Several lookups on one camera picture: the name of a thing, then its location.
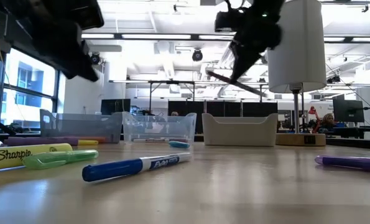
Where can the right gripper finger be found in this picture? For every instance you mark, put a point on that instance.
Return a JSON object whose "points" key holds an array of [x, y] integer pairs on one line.
{"points": [[242, 57]]}

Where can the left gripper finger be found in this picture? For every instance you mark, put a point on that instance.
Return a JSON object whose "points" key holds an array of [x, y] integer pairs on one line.
{"points": [[76, 62]]}

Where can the black Expo marker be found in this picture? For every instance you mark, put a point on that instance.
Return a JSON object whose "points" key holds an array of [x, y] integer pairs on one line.
{"points": [[222, 78]]}

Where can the thin yellow marker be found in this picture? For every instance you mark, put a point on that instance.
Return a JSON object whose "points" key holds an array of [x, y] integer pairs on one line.
{"points": [[88, 142]]}

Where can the light green translucent highlighter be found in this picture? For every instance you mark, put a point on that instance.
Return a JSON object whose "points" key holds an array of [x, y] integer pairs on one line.
{"points": [[63, 157]]}

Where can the yellow Sharpie highlighter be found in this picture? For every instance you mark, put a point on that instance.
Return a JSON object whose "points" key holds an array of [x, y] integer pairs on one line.
{"points": [[26, 155]]}

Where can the teal marker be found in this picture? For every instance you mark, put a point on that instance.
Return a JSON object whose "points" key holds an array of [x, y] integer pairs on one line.
{"points": [[178, 144]]}

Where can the blue Expo marker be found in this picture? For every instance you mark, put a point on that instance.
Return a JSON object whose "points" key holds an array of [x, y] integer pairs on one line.
{"points": [[110, 170]]}

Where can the small purple highlighter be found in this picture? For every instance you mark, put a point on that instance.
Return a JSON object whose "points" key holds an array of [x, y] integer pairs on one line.
{"points": [[352, 163]]}

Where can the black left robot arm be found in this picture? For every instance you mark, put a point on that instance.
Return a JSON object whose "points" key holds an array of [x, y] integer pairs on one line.
{"points": [[4, 4]]}

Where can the black ceiling spotlight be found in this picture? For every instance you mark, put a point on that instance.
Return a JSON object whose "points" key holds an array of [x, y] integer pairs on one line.
{"points": [[95, 59], [197, 55]]}

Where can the white shade table lamp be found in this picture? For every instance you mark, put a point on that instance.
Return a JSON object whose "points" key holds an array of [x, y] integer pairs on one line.
{"points": [[299, 62]]}

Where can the large window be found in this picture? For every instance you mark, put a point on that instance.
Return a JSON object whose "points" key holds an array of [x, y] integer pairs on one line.
{"points": [[29, 93]]}

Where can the black computer monitor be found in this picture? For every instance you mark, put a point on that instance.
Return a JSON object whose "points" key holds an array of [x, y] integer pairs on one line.
{"points": [[348, 110], [116, 107]]}

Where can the grey translucent plastic bin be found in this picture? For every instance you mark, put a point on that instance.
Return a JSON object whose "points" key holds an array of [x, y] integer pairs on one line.
{"points": [[79, 127]]}

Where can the beige plastic bin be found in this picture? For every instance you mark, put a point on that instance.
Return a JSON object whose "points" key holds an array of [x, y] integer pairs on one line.
{"points": [[239, 132]]}

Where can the person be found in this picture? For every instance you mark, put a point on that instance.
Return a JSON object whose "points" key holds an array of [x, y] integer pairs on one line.
{"points": [[174, 114], [327, 119]]}

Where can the clear plastic bin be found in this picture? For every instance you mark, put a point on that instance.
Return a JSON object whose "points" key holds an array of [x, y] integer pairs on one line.
{"points": [[160, 127]]}

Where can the black desk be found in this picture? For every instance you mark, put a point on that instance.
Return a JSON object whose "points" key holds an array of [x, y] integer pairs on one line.
{"points": [[352, 132]]}

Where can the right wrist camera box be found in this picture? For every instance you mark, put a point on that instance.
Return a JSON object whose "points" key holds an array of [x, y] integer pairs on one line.
{"points": [[225, 21]]}

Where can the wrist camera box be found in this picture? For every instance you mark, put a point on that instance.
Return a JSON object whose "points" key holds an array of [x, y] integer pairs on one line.
{"points": [[225, 21], [89, 15]]}

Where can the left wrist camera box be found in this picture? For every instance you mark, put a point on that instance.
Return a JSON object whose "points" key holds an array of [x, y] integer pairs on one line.
{"points": [[89, 15]]}

